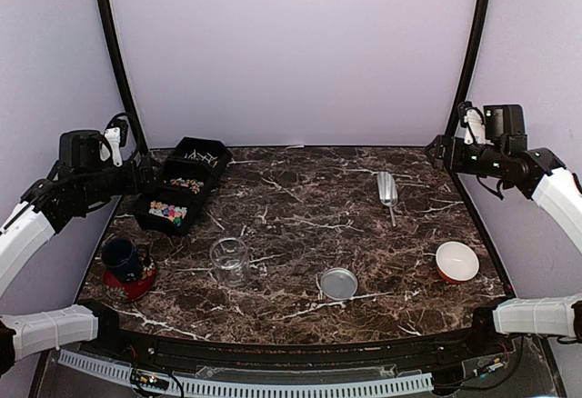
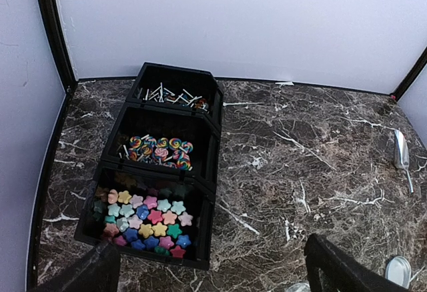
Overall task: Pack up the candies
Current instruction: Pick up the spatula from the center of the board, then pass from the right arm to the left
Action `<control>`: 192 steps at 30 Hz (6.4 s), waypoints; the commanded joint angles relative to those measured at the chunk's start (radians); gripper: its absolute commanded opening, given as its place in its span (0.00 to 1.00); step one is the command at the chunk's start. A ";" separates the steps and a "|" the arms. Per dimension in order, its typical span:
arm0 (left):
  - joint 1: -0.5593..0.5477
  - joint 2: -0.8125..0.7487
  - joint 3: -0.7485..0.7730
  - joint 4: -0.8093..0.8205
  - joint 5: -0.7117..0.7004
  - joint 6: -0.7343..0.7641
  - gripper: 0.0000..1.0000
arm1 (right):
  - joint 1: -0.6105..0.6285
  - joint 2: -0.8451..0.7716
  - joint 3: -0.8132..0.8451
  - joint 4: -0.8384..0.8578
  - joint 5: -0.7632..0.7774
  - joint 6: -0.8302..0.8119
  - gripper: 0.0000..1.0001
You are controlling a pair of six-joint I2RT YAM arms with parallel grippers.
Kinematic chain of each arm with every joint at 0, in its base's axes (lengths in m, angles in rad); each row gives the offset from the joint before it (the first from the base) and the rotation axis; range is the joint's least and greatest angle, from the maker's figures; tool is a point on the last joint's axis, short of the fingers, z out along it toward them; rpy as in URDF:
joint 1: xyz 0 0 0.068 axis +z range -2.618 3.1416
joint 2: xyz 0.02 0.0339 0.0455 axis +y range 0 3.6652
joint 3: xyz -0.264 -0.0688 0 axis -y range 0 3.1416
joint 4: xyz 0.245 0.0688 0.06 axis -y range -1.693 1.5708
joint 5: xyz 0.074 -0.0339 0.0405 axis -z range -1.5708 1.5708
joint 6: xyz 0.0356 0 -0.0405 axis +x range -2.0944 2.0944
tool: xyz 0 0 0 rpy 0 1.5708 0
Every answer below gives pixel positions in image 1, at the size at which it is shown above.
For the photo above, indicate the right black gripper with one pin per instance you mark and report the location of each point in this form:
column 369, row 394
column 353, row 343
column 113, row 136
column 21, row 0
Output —
column 456, row 164

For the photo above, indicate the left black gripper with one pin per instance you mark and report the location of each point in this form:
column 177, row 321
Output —
column 132, row 184

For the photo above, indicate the black bin with flower candies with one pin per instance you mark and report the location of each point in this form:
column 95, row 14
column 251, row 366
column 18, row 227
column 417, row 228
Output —
column 169, row 196

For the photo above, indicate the black bin with small candies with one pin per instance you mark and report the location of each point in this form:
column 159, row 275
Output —
column 172, row 170

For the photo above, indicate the black bin with lollipops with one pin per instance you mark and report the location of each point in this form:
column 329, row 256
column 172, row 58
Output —
column 215, row 147

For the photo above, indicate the silver metal scoop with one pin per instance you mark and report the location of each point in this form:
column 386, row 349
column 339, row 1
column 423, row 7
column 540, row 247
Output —
column 387, row 193

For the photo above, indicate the clear plastic jar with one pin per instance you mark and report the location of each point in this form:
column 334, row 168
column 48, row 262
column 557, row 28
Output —
column 229, row 257

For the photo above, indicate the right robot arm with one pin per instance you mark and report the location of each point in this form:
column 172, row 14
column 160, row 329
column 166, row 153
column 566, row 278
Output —
column 542, row 178

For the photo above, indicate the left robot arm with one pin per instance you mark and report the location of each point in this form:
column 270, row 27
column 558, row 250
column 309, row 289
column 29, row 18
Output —
column 43, row 212

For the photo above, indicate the pile of flower candies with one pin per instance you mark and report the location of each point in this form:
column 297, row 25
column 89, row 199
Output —
column 174, row 214

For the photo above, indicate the pile of small candies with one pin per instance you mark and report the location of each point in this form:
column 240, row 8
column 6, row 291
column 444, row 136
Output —
column 193, row 185

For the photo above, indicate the dark blue mug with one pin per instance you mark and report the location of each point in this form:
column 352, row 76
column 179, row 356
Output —
column 126, row 261

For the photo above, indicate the red floral saucer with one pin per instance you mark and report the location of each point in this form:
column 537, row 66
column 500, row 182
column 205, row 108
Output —
column 130, row 292

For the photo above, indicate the orange and white bowl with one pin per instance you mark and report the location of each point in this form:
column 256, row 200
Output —
column 456, row 262

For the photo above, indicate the pile of lollipops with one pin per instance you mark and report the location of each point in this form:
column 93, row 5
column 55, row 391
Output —
column 201, row 157

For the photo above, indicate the silver jar lid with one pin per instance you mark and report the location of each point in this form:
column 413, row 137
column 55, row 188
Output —
column 338, row 284

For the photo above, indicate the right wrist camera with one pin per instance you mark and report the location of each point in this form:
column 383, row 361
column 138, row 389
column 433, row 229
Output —
column 503, row 119

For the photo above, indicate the left black frame post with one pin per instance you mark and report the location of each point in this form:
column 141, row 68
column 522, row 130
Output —
column 113, row 47

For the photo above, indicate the black frame post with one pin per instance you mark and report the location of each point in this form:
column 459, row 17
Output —
column 469, row 63
column 113, row 47

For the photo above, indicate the right black frame post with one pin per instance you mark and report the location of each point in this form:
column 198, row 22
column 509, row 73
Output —
column 469, row 63

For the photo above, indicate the black front rail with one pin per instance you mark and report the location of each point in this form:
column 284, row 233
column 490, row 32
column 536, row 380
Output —
column 187, row 355

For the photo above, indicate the white slotted cable duct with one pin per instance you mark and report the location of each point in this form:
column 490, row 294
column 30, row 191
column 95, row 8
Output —
column 153, row 383

